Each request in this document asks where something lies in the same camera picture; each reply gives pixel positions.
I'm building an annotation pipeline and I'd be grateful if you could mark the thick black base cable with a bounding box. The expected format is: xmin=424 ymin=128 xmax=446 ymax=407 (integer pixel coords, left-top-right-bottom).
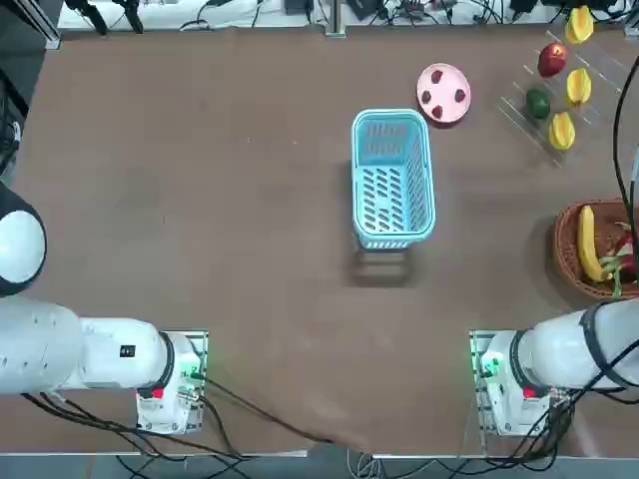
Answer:
xmin=199 ymin=376 xmax=373 ymax=456

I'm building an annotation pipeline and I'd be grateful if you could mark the yellow star fruit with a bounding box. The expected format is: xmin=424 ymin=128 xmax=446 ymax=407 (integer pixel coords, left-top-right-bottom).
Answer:
xmin=565 ymin=68 xmax=593 ymax=108
xmin=563 ymin=6 xmax=595 ymax=46
xmin=548 ymin=111 xmax=576 ymax=152

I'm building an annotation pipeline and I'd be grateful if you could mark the red apple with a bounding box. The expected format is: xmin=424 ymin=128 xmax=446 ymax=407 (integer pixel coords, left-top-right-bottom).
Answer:
xmin=537 ymin=42 xmax=570 ymax=79

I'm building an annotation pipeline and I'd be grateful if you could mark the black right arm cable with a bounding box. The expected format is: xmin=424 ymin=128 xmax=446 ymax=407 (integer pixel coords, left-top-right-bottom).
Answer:
xmin=578 ymin=59 xmax=639 ymax=405

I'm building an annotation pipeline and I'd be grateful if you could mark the pink round plate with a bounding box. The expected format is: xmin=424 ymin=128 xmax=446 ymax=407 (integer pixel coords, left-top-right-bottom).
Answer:
xmin=416 ymin=62 xmax=473 ymax=124

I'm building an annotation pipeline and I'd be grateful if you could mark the pink dragon fruit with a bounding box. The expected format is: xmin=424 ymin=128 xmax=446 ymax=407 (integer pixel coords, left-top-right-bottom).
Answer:
xmin=598 ymin=222 xmax=639 ymax=298

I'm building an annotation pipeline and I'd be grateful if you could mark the black left base cable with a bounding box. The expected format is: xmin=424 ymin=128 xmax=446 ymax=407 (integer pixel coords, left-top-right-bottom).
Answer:
xmin=19 ymin=391 xmax=261 ymax=460

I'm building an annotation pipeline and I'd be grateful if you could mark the black stand leg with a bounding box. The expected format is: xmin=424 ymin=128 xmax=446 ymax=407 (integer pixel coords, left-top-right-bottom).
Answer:
xmin=66 ymin=0 xmax=109 ymax=36
xmin=115 ymin=0 xmax=146 ymax=34

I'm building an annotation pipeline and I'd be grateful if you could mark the black right base cable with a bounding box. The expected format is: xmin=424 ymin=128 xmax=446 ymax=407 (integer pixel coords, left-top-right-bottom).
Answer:
xmin=458 ymin=388 xmax=580 ymax=465

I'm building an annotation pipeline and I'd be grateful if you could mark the brown wicker basket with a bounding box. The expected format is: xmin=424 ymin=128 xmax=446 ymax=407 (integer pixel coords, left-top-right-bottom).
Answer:
xmin=552 ymin=199 xmax=639 ymax=300

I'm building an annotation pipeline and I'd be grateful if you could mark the aluminium frame post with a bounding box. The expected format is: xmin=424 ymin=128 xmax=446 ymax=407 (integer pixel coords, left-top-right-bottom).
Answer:
xmin=323 ymin=0 xmax=348 ymax=37

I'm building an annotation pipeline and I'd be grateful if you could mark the yellow banana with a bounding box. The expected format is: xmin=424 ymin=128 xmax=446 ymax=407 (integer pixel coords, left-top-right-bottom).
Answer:
xmin=576 ymin=205 xmax=614 ymax=283

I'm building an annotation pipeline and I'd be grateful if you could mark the green avocado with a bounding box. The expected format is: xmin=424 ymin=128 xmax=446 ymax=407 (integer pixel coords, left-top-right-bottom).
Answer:
xmin=525 ymin=88 xmax=552 ymax=120

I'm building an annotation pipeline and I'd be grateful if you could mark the blue plastic basket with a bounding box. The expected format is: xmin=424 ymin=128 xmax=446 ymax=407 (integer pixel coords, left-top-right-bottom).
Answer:
xmin=350 ymin=108 xmax=437 ymax=250

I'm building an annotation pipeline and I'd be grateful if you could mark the aluminium corner rail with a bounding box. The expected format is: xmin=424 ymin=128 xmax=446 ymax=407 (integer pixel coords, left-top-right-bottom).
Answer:
xmin=19 ymin=0 xmax=62 ymax=50

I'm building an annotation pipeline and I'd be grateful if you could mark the clear acrylic display platform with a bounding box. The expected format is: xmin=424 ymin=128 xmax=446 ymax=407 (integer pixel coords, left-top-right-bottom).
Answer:
xmin=496 ymin=27 xmax=639 ymax=169

